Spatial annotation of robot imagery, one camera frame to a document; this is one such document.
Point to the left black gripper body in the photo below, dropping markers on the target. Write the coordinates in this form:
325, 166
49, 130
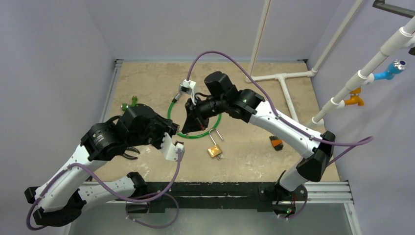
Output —
156, 131

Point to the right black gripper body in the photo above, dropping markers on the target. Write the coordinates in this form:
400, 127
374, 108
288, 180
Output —
193, 107

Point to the brass padlock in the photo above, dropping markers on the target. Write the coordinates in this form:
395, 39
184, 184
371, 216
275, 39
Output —
215, 150

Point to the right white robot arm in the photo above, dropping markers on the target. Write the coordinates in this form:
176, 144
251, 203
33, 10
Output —
247, 105

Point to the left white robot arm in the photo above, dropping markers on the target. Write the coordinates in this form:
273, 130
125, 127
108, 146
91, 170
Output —
75, 188

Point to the orange black brush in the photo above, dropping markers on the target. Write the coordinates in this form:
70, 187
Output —
276, 143

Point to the orange tap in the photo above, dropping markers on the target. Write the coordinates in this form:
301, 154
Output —
355, 98

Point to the blue tap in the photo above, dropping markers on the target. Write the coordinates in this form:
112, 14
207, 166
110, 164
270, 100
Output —
394, 68

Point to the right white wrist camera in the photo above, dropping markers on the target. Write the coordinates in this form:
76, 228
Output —
188, 87

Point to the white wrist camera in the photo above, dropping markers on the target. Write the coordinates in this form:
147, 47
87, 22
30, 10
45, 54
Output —
172, 151
188, 87

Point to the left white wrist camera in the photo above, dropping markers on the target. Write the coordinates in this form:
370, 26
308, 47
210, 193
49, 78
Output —
172, 151

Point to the black handled pliers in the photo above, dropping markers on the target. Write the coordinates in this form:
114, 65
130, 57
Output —
131, 153

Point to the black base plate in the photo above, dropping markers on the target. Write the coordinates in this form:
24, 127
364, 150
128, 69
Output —
259, 196

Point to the white pvc pipe frame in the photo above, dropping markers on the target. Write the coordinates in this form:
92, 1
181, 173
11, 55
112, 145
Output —
404, 37

